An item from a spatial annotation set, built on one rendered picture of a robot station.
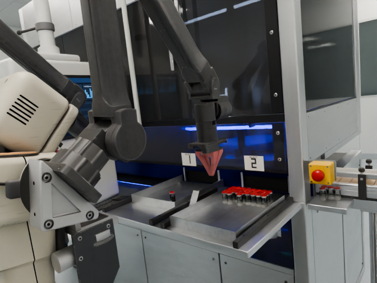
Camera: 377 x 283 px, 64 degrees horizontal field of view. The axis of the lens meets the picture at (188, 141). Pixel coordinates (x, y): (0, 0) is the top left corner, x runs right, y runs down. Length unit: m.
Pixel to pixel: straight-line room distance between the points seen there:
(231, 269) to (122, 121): 1.08
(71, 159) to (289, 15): 0.87
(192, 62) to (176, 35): 0.08
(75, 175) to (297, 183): 0.85
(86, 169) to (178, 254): 1.21
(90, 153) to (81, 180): 0.06
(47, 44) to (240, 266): 1.37
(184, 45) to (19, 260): 0.57
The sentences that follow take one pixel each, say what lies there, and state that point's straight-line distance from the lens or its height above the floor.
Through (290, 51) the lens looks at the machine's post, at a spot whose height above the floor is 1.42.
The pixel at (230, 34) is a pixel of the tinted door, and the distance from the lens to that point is 1.26.
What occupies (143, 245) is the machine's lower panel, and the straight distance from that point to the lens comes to 1.90.
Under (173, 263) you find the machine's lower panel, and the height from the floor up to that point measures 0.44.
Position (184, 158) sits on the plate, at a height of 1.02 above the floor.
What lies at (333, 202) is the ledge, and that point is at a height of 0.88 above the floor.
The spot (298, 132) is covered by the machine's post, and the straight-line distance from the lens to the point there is 1.13.
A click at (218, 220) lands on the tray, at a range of 1.06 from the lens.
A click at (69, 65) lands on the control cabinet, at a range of 1.63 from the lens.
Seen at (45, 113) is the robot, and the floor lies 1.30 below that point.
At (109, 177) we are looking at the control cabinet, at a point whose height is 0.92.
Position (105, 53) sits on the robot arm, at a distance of 0.58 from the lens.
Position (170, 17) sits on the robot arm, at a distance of 0.72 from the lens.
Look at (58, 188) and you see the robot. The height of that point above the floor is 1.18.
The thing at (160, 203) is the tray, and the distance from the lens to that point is 1.23.
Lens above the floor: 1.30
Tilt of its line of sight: 8 degrees down
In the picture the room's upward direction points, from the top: 6 degrees counter-clockwise
